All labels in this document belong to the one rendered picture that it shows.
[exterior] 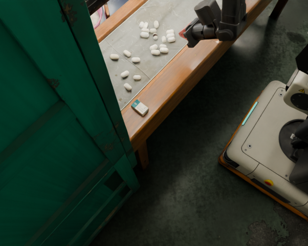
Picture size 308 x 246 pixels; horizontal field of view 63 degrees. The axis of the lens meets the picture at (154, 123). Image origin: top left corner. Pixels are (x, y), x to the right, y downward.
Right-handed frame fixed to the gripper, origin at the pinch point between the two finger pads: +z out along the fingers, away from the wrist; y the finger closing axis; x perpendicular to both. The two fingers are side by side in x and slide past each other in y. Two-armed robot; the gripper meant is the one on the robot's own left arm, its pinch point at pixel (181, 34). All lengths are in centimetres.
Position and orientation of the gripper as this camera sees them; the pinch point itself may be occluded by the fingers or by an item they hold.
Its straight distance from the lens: 104.8
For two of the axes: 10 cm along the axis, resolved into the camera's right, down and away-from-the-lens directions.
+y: -6.4, 7.1, -2.8
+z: -5.7, -2.0, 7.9
